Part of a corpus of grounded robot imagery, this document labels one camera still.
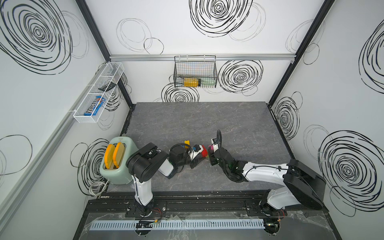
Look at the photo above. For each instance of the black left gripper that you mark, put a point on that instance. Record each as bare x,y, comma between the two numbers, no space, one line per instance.
195,162

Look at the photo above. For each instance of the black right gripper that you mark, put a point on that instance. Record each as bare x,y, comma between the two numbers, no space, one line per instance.
212,157

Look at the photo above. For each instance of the red lego brick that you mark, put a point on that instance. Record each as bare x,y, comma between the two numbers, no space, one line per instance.
204,152

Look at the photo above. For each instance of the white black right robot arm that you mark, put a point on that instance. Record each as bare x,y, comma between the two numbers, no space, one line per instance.
299,183

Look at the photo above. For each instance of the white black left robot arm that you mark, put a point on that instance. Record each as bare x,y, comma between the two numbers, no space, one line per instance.
149,160

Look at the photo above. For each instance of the mint green toaster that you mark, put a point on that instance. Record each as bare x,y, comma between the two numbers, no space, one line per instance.
113,166

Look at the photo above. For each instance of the yellow toast slice right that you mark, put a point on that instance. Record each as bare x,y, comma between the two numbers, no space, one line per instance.
118,154

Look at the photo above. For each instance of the yellow toast slice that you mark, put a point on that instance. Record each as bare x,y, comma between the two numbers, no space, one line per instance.
108,157
118,154

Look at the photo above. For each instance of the yellow toast slice left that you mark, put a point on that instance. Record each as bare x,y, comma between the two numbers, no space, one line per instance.
108,157

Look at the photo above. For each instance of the green item in basket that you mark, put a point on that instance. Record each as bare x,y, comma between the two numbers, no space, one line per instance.
208,82

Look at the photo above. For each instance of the blue candy packet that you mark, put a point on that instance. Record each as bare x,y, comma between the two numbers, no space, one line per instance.
95,106

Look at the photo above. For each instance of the black remote control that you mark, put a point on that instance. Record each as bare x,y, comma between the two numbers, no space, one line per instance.
107,87

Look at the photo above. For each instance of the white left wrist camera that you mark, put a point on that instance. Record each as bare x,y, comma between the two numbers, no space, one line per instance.
196,152

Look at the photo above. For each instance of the white slotted cable duct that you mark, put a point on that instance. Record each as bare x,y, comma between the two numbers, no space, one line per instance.
215,224

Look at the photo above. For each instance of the black wire wall basket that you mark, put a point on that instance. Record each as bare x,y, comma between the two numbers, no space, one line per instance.
193,69

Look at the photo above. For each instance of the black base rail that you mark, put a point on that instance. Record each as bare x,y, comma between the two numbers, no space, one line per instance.
164,204

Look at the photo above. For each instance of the white wire shelf basket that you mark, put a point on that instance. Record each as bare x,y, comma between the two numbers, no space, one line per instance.
107,73

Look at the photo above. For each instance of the aluminium wall rail back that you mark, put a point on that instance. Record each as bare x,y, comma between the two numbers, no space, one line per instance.
195,57

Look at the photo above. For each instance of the aluminium wall rail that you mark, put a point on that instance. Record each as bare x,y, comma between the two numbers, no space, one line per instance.
195,57
32,170

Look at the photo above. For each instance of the aluminium wall rail left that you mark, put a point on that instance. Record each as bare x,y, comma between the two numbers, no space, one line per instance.
32,170

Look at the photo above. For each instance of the black corner frame post left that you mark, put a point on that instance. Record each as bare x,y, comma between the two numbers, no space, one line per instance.
102,45

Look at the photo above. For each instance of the black corner frame post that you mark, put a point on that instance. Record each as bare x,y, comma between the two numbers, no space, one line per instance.
102,45
318,20

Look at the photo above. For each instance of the black corner frame post right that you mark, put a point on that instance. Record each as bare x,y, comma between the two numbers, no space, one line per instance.
318,20

